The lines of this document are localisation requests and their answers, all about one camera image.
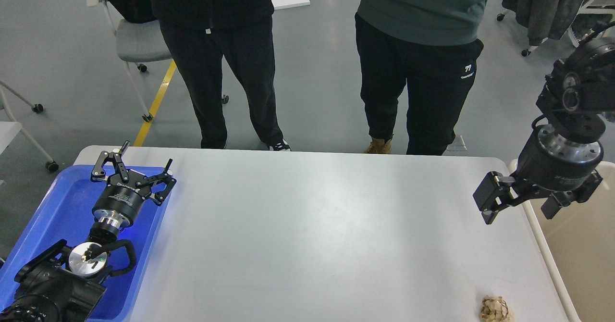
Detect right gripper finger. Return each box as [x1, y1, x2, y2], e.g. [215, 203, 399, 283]
[541, 170, 603, 220]
[473, 171, 539, 225]

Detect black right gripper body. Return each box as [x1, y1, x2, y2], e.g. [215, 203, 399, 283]
[512, 124, 603, 199]

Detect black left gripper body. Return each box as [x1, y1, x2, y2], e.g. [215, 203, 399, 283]
[92, 170, 155, 229]

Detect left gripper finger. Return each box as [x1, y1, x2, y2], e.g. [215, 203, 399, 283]
[91, 141, 130, 183]
[136, 159, 177, 206]

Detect brown paper ball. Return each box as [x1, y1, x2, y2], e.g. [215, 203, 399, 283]
[480, 296, 516, 322]

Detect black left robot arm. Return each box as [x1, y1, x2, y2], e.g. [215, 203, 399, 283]
[1, 142, 177, 322]

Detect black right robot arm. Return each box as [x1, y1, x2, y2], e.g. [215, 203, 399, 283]
[473, 22, 615, 225]

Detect beige plastic bin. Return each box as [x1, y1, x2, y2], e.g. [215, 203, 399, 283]
[522, 161, 615, 322]

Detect blue plastic tray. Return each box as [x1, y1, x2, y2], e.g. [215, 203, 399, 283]
[0, 165, 168, 322]

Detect metal floor plate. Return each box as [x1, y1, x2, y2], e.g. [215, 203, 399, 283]
[446, 135, 467, 151]

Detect grey office chair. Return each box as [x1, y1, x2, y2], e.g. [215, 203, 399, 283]
[86, 0, 229, 123]

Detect person in black clothes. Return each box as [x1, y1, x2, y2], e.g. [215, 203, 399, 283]
[151, 0, 290, 151]

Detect chair with grey coat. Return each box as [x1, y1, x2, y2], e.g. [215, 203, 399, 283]
[496, 0, 614, 57]

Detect person in green sweater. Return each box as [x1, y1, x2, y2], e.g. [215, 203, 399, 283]
[355, 0, 488, 156]

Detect white table leg frame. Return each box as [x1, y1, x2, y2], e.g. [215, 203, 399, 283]
[0, 79, 60, 173]

